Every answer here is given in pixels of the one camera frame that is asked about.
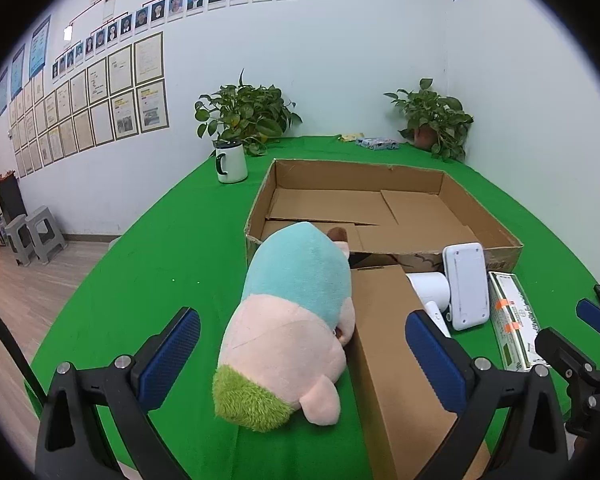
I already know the white hair dryer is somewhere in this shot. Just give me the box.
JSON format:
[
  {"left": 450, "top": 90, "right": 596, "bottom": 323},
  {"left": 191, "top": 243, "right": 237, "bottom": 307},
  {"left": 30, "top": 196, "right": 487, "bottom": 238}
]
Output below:
[{"left": 405, "top": 272, "right": 453, "bottom": 338}]

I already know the grey plastic stool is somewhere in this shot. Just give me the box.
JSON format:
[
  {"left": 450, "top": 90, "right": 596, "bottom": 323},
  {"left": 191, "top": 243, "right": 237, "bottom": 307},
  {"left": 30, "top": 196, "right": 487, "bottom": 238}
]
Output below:
[
  {"left": 4, "top": 214, "right": 35, "bottom": 267},
  {"left": 25, "top": 205, "right": 68, "bottom": 264}
]

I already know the black cable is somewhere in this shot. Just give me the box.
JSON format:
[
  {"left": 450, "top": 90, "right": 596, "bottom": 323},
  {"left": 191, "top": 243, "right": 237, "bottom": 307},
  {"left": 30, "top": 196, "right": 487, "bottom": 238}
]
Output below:
[{"left": 0, "top": 295, "right": 46, "bottom": 406}]

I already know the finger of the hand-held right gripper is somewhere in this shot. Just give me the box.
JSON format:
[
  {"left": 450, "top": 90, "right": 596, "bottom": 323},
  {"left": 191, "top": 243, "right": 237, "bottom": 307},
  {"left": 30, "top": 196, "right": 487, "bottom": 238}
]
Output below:
[
  {"left": 576, "top": 284, "right": 600, "bottom": 341},
  {"left": 534, "top": 326, "right": 600, "bottom": 396}
]

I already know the blue patterned packet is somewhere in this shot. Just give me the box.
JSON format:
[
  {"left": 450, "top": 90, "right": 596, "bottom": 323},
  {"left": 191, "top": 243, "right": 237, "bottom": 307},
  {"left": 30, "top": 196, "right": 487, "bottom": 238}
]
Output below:
[{"left": 356, "top": 136, "right": 401, "bottom": 151}]

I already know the white mug with black handle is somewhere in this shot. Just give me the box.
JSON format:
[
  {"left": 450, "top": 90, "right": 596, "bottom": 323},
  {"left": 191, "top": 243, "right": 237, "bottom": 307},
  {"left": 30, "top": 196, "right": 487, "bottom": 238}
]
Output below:
[{"left": 215, "top": 141, "right": 249, "bottom": 184}]

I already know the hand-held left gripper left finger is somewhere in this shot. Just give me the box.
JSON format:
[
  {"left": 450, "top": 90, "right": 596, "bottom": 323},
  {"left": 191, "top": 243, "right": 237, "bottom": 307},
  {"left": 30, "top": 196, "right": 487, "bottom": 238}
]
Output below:
[{"left": 34, "top": 306, "right": 202, "bottom": 480}]

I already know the white electronic device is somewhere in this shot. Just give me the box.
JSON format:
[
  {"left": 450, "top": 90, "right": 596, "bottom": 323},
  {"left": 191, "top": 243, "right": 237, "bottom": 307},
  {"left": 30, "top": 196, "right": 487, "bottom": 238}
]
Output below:
[{"left": 442, "top": 242, "right": 491, "bottom": 332}]

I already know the wall of framed certificates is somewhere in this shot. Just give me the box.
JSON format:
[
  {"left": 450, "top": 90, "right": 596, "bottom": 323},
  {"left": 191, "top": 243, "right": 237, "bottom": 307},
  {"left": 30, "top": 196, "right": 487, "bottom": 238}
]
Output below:
[{"left": 7, "top": 31, "right": 171, "bottom": 181}]

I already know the green tablecloth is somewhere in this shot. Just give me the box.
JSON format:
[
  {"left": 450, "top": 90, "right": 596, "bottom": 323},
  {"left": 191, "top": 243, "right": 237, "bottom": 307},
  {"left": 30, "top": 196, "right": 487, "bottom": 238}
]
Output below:
[{"left": 25, "top": 135, "right": 600, "bottom": 480}]

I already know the small brown cardboard box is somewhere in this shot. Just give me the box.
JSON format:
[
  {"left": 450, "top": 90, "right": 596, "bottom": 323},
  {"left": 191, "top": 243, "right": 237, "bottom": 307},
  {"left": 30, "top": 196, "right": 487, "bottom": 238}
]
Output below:
[{"left": 347, "top": 265, "right": 491, "bottom": 480}]

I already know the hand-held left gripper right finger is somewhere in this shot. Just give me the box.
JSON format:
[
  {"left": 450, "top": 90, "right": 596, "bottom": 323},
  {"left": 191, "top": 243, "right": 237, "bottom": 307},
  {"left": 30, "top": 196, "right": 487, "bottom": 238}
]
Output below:
[{"left": 405, "top": 310, "right": 571, "bottom": 480}]

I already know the row of portrait photos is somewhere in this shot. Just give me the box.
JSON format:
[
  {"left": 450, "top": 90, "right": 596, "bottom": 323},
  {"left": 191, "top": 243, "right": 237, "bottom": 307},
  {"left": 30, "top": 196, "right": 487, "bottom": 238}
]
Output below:
[{"left": 51, "top": 0, "right": 298, "bottom": 81}]

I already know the pink and teal plush toy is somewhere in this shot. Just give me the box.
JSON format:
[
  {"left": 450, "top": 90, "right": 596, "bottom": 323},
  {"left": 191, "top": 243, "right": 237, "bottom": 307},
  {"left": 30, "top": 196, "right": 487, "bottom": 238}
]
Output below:
[{"left": 212, "top": 221, "right": 357, "bottom": 433}]

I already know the large cardboard box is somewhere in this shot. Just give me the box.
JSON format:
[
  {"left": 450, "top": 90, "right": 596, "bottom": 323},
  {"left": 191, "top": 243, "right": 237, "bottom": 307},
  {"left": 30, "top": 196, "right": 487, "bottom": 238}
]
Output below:
[{"left": 244, "top": 158, "right": 524, "bottom": 273}]

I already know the green and white carton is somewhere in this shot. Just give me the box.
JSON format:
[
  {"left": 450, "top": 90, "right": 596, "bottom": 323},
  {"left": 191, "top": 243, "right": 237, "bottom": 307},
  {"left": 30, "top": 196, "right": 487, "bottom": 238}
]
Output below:
[{"left": 487, "top": 271, "right": 548, "bottom": 373}]

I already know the potted plant in terracotta pot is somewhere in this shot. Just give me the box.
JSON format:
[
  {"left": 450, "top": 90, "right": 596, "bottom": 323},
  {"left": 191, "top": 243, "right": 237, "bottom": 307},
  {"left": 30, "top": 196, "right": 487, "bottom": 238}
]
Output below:
[{"left": 384, "top": 78, "right": 475, "bottom": 163}]

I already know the black cabinet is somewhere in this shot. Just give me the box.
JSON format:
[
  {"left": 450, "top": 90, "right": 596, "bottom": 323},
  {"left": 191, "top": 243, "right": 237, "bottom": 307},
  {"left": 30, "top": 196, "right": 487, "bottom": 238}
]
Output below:
[{"left": 0, "top": 176, "right": 27, "bottom": 226}]

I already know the large leafy potted plant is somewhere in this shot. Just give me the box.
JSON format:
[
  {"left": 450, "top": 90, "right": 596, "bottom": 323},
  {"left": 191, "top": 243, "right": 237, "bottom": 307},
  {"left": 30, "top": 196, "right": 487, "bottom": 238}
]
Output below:
[{"left": 194, "top": 69, "right": 303, "bottom": 158}]

